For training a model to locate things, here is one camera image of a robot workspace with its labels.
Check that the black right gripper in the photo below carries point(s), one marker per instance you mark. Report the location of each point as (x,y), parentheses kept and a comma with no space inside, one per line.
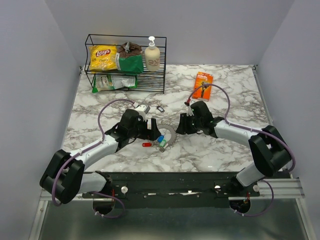
(182,127)

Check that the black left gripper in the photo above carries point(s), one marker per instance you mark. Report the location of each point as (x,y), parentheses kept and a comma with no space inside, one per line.
(152,134)

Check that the blue key tag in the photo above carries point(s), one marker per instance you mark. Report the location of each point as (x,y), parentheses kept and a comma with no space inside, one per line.
(160,138)

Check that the green key tag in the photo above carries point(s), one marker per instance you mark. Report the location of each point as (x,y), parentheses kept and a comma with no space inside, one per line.
(163,144)

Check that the silver disc keyring holder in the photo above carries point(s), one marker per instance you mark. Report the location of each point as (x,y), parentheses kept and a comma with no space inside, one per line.
(169,134)

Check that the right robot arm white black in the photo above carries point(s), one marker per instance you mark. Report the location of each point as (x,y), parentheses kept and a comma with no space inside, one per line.
(266,145)

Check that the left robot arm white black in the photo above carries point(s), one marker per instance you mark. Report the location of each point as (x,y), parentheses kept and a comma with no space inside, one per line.
(64,176)

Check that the black key tag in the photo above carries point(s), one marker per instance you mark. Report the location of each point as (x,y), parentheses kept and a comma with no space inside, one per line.
(160,109)

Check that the orange razor box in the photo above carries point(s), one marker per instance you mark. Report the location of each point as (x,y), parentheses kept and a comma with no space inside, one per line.
(202,86)

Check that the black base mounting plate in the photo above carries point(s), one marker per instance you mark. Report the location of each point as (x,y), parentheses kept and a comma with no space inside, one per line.
(163,190)

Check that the green white snack bag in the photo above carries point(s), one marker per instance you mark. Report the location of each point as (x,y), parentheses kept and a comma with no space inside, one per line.
(113,82)

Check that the green brown snack bag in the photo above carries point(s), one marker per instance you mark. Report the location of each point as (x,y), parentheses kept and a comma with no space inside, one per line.
(129,58)

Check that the cream soap pump bottle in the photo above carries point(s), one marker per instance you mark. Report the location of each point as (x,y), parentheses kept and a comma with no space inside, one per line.
(152,55)

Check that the yellow Lays chips bag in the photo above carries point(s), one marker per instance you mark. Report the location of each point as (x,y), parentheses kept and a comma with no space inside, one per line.
(103,57)

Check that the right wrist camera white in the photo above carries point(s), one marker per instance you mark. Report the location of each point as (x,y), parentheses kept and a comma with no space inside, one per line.
(189,102)

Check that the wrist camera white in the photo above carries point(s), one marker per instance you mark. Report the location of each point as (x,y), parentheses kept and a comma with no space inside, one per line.
(143,110)
(189,102)

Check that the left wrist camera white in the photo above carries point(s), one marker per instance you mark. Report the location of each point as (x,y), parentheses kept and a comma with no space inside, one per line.
(143,110)

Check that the black wire shelf rack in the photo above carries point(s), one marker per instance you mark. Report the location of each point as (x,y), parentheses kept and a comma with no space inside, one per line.
(146,81)

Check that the aluminium frame rail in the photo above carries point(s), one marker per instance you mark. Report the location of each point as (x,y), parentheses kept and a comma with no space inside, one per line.
(283,188)

